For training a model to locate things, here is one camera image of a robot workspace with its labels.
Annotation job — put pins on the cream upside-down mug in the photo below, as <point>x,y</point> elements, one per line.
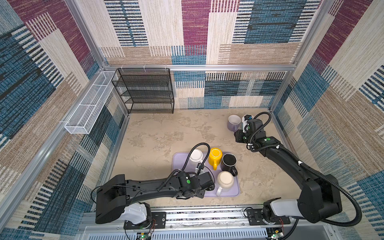
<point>225,181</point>

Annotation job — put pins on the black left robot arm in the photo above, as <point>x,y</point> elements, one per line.
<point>118,193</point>

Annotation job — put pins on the black ceramic mug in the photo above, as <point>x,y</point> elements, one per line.
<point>228,164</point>

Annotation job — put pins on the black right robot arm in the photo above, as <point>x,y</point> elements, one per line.
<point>320,196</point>

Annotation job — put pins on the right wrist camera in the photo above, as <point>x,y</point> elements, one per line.
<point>245,119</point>

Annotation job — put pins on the lavender ceramic mug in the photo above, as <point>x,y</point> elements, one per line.
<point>233,123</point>

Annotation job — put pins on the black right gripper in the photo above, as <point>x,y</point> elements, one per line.
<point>238,137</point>

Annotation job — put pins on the lavender silicone mat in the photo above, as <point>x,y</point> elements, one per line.
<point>178,162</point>

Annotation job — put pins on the black mesh wire shelf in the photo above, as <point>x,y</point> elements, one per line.
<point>145,90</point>

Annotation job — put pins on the white upside-down mug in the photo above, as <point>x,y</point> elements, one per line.
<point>196,159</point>

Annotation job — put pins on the white wire wall basket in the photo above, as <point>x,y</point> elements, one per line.
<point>89,109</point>

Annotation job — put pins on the yellow ceramic mug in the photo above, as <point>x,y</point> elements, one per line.
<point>215,157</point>

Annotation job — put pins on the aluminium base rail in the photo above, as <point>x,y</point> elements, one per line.
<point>184,223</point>

